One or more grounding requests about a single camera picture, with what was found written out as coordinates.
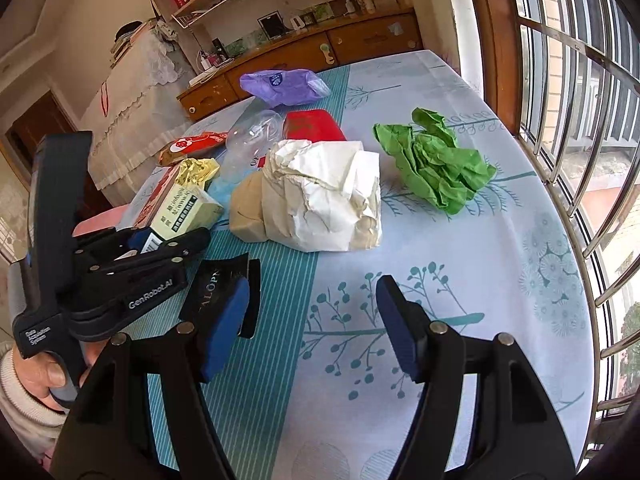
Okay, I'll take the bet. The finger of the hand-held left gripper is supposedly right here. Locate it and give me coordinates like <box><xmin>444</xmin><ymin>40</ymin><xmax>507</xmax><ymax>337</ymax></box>
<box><xmin>71</xmin><ymin>227</ymin><xmax>147</xmax><ymax>262</ymax></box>
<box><xmin>90</xmin><ymin>226</ymin><xmax>212</xmax><ymax>286</ymax></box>

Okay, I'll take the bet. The wooden sideboard cabinet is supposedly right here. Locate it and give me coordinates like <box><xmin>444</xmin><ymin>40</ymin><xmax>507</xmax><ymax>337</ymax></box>
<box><xmin>177</xmin><ymin>10</ymin><xmax>424</xmax><ymax>122</ymax></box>

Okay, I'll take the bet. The black packet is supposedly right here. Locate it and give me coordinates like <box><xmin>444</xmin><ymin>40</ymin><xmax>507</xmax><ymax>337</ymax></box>
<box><xmin>178</xmin><ymin>253</ymin><xmax>262</xmax><ymax>339</ymax></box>

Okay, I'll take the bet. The black picture frame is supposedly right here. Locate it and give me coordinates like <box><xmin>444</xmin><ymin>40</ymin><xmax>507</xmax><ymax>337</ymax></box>
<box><xmin>258</xmin><ymin>11</ymin><xmax>285</xmax><ymax>41</ymax></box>

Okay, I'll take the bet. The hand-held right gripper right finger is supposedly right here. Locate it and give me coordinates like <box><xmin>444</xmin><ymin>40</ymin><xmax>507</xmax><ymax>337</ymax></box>
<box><xmin>375</xmin><ymin>274</ymin><xmax>577</xmax><ymax>480</ymax></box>

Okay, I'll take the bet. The green crumpled paper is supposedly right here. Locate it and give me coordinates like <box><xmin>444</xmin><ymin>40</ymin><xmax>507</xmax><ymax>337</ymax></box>
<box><xmin>373</xmin><ymin>107</ymin><xmax>498</xmax><ymax>216</ymax></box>

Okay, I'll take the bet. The yellow printed packet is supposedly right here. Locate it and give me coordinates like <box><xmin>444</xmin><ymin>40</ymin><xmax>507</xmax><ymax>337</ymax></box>
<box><xmin>150</xmin><ymin>157</ymin><xmax>225</xmax><ymax>242</ymax></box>

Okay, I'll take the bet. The white lace cover cloth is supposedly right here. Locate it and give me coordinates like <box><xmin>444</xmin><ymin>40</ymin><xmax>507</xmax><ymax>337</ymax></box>
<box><xmin>80</xmin><ymin>20</ymin><xmax>194</xmax><ymax>207</ymax></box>

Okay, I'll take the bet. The metal window grille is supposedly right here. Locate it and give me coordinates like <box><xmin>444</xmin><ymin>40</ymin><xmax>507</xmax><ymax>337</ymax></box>
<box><xmin>505</xmin><ymin>0</ymin><xmax>640</xmax><ymax>417</ymax></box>

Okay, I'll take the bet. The white crumpled paper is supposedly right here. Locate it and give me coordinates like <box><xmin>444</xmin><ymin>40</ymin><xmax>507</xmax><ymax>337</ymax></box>
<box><xmin>261</xmin><ymin>139</ymin><xmax>384</xmax><ymax>254</ymax></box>

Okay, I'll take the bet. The beige paper bag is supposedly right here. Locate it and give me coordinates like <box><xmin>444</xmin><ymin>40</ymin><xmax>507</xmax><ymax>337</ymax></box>
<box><xmin>229</xmin><ymin>172</ymin><xmax>274</xmax><ymax>244</ymax></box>

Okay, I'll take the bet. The wooden door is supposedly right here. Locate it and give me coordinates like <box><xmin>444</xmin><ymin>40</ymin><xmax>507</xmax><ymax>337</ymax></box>
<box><xmin>4</xmin><ymin>90</ymin><xmax>77</xmax><ymax>163</ymax></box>

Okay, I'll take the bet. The white power strip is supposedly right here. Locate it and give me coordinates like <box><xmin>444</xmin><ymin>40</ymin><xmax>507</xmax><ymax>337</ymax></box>
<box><xmin>196</xmin><ymin>52</ymin><xmax>236</xmax><ymax>86</ymax></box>

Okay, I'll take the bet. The red packet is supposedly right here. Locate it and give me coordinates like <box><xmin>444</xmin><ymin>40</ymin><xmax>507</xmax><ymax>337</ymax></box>
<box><xmin>282</xmin><ymin>108</ymin><xmax>347</xmax><ymax>144</ymax></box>

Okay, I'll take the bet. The red patterned carton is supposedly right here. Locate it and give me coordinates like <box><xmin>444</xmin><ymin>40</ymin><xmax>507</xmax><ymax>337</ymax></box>
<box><xmin>132</xmin><ymin>165</ymin><xmax>181</xmax><ymax>229</ymax></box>

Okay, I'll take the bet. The purple plastic bag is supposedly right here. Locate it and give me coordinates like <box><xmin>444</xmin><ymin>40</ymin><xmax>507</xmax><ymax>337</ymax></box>
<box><xmin>239</xmin><ymin>68</ymin><xmax>332</xmax><ymax>107</ymax></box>

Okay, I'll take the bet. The clear plastic bottle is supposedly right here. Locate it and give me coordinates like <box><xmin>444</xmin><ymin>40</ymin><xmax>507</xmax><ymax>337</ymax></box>
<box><xmin>224</xmin><ymin>109</ymin><xmax>287</xmax><ymax>173</ymax></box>

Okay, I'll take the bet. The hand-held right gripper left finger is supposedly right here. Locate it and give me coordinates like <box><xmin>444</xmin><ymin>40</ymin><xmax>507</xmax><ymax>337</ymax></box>
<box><xmin>50</xmin><ymin>276</ymin><xmax>252</xmax><ymax>480</ymax></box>

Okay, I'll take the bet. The orange snack packet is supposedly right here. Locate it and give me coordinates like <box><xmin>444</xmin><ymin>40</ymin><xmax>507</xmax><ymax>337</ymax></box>
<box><xmin>159</xmin><ymin>131</ymin><xmax>230</xmax><ymax>167</ymax></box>

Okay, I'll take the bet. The tree print tablecloth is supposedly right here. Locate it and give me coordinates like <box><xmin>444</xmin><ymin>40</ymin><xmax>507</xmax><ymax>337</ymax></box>
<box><xmin>87</xmin><ymin>49</ymin><xmax>597</xmax><ymax>477</ymax></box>

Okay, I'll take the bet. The wooden window frame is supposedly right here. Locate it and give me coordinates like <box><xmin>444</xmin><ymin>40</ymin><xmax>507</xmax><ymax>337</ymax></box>
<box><xmin>462</xmin><ymin>0</ymin><xmax>524</xmax><ymax>135</ymax></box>

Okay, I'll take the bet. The person's left hand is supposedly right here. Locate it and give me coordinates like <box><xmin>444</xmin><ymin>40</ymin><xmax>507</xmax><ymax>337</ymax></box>
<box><xmin>10</xmin><ymin>339</ymin><xmax>108</xmax><ymax>412</ymax></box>

